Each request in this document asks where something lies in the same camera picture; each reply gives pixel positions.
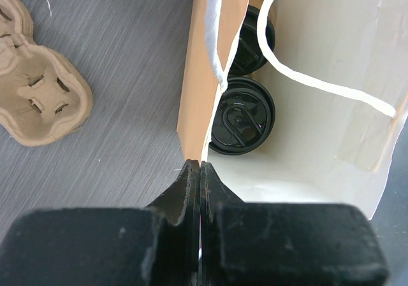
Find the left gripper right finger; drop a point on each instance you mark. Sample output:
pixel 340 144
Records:
pixel 284 243

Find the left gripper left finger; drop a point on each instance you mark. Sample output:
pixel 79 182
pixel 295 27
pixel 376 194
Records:
pixel 154 245

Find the cardboard cup carrier tray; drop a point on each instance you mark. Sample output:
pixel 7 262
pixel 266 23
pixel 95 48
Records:
pixel 43 97

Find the black lid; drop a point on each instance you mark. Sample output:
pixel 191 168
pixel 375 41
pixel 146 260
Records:
pixel 244 117
pixel 249 57

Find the brown paper takeout bag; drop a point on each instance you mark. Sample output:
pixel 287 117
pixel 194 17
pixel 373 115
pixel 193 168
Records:
pixel 337 73

